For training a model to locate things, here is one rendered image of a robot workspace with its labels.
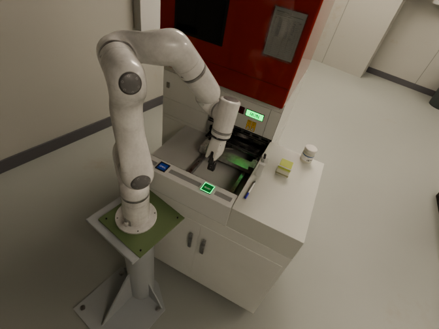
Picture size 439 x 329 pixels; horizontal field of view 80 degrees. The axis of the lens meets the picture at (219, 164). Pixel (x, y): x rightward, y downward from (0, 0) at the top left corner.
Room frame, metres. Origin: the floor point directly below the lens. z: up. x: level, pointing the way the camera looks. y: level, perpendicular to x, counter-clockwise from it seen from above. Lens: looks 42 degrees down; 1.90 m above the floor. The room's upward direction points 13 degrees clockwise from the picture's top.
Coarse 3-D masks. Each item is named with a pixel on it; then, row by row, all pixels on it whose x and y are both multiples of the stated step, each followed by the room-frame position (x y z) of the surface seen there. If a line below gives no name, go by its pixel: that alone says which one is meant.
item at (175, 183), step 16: (160, 160) 0.99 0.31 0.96; (160, 176) 0.89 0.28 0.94; (176, 176) 0.90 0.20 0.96; (192, 176) 0.92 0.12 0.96; (160, 192) 0.89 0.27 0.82; (176, 192) 0.86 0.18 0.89; (192, 192) 0.83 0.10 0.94; (224, 192) 0.87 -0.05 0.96; (192, 208) 0.83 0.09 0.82; (208, 208) 0.81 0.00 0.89; (224, 208) 0.78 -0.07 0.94; (224, 224) 0.78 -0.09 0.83
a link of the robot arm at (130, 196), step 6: (114, 144) 0.74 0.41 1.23; (114, 150) 0.71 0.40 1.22; (114, 156) 0.69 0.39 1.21; (114, 162) 0.71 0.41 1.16; (120, 180) 0.68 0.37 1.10; (120, 186) 0.66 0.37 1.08; (126, 186) 0.66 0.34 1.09; (120, 192) 0.66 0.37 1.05; (126, 192) 0.65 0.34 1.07; (132, 192) 0.65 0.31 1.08; (138, 192) 0.66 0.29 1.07; (144, 192) 0.67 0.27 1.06; (126, 198) 0.64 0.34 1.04; (132, 198) 0.64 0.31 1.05; (138, 198) 0.65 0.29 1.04; (144, 198) 0.67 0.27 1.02
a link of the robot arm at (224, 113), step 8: (224, 96) 0.93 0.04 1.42; (216, 104) 0.93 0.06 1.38; (224, 104) 0.88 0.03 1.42; (232, 104) 0.88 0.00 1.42; (216, 112) 0.89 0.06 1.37; (224, 112) 0.87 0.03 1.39; (232, 112) 0.88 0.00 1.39; (216, 120) 0.88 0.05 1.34; (224, 120) 0.87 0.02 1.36; (232, 120) 0.88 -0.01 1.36; (216, 128) 0.87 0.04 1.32; (224, 128) 0.86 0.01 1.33; (232, 128) 0.88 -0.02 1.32
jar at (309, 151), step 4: (308, 144) 1.29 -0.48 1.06; (304, 148) 1.26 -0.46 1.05; (308, 148) 1.25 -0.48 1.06; (312, 148) 1.26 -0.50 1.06; (316, 148) 1.27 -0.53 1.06; (304, 152) 1.24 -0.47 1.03; (308, 152) 1.23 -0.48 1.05; (312, 152) 1.23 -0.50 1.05; (304, 156) 1.24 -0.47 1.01; (308, 156) 1.23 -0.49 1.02; (312, 156) 1.23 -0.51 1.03; (304, 160) 1.23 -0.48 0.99; (308, 160) 1.23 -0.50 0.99
